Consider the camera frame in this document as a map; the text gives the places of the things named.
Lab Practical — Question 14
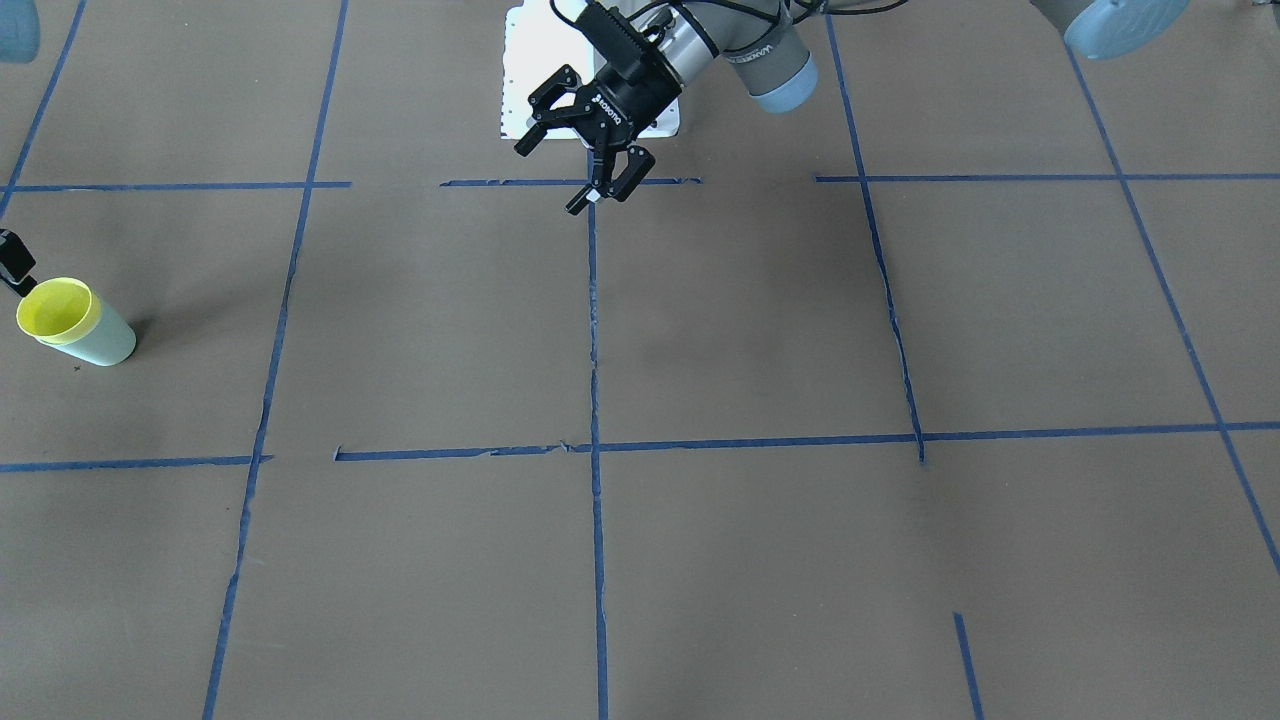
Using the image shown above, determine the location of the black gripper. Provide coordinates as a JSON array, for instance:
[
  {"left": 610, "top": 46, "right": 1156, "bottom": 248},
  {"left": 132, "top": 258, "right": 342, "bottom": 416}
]
[{"left": 515, "top": 3, "right": 701, "bottom": 217}]

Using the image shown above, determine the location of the yellow paper cup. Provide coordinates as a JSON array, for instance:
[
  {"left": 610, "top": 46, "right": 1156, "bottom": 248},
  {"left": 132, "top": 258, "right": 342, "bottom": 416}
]
[{"left": 15, "top": 277, "right": 106, "bottom": 346}]

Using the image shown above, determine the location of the green paper cup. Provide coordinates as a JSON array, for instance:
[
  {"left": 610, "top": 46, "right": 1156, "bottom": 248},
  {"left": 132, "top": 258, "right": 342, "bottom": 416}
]
[{"left": 41, "top": 304, "right": 137, "bottom": 366}]

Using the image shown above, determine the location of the white pedestal base plate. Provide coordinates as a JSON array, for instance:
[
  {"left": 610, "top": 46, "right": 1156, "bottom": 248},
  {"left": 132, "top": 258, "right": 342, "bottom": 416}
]
[{"left": 500, "top": 1, "right": 681, "bottom": 147}]

